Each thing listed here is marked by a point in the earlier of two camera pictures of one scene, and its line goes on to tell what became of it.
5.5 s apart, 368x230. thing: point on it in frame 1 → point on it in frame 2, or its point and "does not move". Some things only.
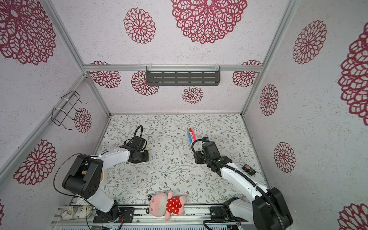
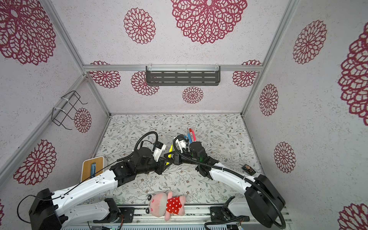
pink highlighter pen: x=194 y=135 does not move
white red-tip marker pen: x=191 y=135 does not move
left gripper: x=133 y=146 → x=158 y=166
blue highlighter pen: x=189 y=138 does not move
